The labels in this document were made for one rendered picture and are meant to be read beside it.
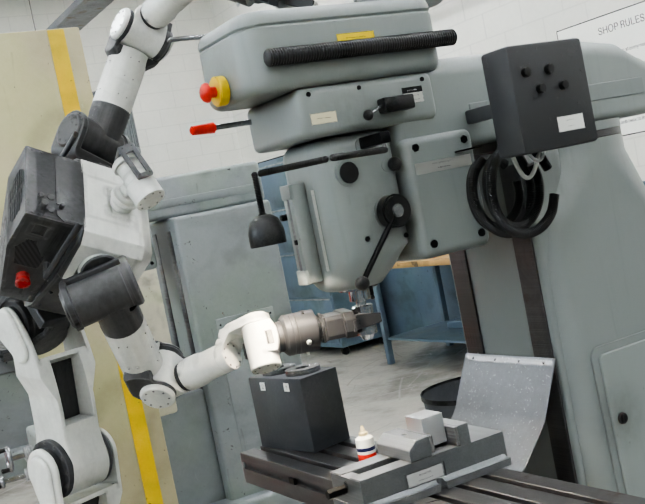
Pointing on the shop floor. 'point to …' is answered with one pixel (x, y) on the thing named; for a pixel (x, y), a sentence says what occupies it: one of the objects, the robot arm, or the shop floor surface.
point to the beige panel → (156, 493)
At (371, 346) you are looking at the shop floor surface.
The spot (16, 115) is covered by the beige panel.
